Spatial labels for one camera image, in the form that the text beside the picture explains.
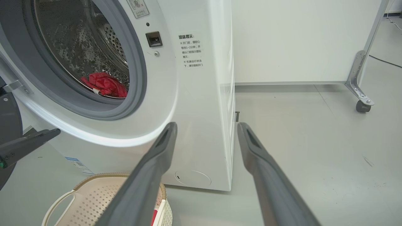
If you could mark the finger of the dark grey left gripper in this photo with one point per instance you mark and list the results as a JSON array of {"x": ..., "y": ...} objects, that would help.
[
  {"x": 22, "y": 149},
  {"x": 31, "y": 133}
]

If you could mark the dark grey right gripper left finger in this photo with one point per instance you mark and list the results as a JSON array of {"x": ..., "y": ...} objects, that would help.
[{"x": 141, "y": 185}]

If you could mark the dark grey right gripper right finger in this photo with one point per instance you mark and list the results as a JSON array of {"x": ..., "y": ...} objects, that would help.
[{"x": 273, "y": 188}]

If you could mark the dark grey washing machine door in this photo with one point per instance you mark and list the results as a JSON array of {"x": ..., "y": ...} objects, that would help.
[{"x": 8, "y": 125}]

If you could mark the red garment with white trim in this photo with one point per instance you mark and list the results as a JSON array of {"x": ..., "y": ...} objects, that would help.
[
  {"x": 154, "y": 218},
  {"x": 105, "y": 84}
]

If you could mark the beige perforated laundry basket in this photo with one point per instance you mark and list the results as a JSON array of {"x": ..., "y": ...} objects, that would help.
[{"x": 88, "y": 201}]

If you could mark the white front-load washing machine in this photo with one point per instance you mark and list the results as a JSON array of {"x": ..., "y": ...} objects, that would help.
[{"x": 201, "y": 110}]

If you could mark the white partition board on casters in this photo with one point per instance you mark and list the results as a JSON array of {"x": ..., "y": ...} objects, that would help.
[{"x": 298, "y": 40}]

